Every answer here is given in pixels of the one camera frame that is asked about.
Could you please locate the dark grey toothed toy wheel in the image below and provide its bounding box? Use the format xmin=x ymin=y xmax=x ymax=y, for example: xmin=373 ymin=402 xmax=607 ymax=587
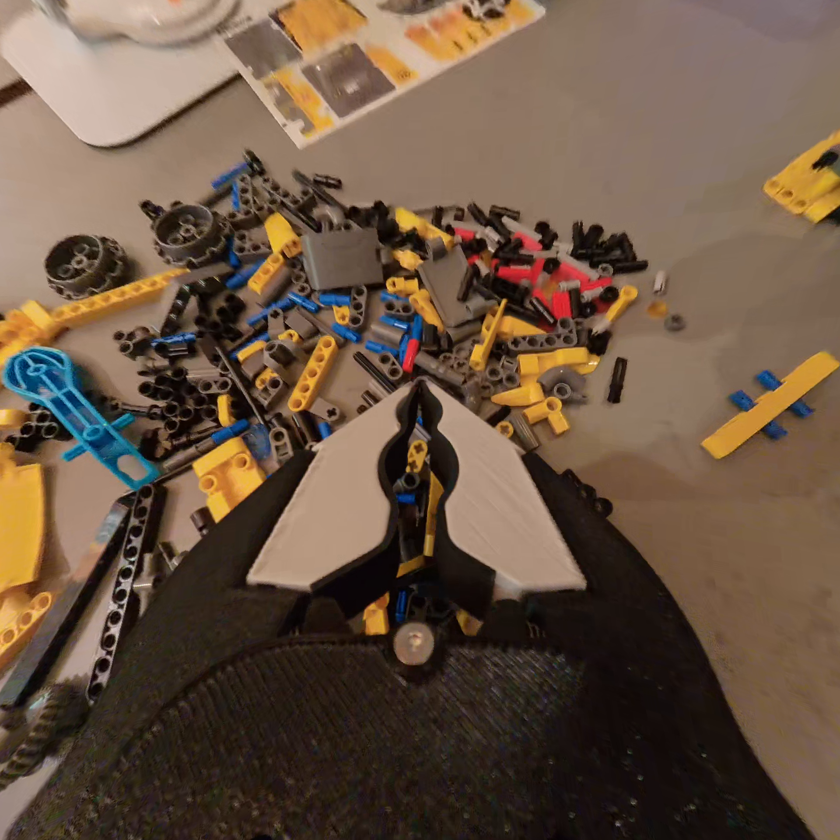
xmin=152 ymin=202 xmax=231 ymax=263
xmin=45 ymin=234 xmax=129 ymax=301

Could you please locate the yellow toy beam with holes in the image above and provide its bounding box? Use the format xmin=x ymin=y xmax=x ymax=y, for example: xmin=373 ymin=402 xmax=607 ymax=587
xmin=701 ymin=351 xmax=840 ymax=460

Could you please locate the white book stand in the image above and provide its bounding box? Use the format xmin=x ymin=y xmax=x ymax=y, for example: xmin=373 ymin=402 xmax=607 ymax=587
xmin=0 ymin=0 xmax=247 ymax=148

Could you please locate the yellow grey sticker sheet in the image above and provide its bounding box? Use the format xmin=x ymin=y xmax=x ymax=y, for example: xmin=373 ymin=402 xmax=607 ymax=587
xmin=223 ymin=0 xmax=547 ymax=151

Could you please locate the pile of toy building parts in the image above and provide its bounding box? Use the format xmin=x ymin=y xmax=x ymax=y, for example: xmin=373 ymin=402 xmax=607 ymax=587
xmin=0 ymin=147 xmax=641 ymax=782

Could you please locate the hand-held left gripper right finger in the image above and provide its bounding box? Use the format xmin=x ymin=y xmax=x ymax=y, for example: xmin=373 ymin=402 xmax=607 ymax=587
xmin=420 ymin=381 xmax=588 ymax=619

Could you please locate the light blue brick separator tool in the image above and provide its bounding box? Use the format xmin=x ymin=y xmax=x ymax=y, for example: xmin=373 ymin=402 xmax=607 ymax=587
xmin=2 ymin=346 xmax=160 ymax=492

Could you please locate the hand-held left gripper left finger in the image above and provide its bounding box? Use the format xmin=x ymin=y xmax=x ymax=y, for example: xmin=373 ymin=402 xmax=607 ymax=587
xmin=246 ymin=381 xmax=422 ymax=614

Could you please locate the small yellow toy subassembly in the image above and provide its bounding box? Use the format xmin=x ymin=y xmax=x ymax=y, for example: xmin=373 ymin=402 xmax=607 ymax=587
xmin=763 ymin=131 xmax=840 ymax=225

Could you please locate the blue toy connector pin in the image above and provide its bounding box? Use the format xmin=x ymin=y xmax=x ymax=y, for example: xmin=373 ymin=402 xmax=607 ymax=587
xmin=730 ymin=389 xmax=788 ymax=441
xmin=755 ymin=369 xmax=815 ymax=419

